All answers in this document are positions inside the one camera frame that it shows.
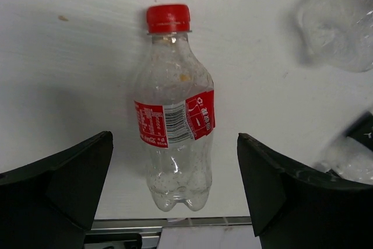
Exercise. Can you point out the clear cola bottle red cap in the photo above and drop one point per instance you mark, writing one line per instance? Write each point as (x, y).
(174, 103)

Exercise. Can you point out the aluminium table edge rail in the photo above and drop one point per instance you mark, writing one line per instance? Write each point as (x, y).
(145, 233)

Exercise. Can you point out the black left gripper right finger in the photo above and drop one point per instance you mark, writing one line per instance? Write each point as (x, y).
(292, 205)

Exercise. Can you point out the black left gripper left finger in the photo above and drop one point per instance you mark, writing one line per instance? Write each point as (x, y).
(51, 203)

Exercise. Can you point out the clear bottle orange label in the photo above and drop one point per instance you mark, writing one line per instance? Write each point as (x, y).
(349, 155)

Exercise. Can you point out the crushed clear plastic bottle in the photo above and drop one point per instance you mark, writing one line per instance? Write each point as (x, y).
(336, 32)

